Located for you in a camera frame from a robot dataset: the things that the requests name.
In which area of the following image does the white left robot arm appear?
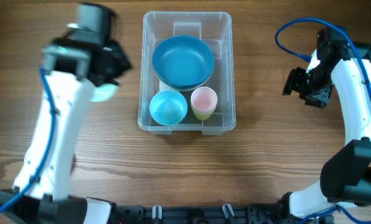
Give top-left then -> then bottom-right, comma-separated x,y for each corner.
0,38 -> 131,223

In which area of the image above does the cream beige bowl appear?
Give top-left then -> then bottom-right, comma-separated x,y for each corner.
173,87 -> 198,92

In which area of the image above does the mint green small bowl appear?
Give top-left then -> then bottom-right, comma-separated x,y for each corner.
90,80 -> 121,102

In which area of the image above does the light blue small bowl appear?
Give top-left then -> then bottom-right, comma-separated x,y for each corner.
149,90 -> 188,126

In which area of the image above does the yellow plastic cup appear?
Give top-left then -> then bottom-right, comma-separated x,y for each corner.
193,110 -> 213,120

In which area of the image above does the pink plastic cup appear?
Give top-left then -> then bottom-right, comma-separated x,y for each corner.
190,86 -> 218,111

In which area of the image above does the white label in container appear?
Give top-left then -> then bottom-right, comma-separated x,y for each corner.
159,81 -> 173,92

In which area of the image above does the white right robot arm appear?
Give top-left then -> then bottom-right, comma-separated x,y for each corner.
283,27 -> 371,218

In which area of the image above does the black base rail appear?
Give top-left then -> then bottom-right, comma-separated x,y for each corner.
110,203 -> 334,224

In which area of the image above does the clear plastic storage container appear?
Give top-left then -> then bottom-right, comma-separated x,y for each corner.
138,11 -> 236,135

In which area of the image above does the dark blue bowl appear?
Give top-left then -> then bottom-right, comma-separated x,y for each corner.
155,73 -> 211,89
152,35 -> 215,87

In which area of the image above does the cream plastic cup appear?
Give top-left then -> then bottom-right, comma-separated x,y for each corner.
192,106 -> 216,117

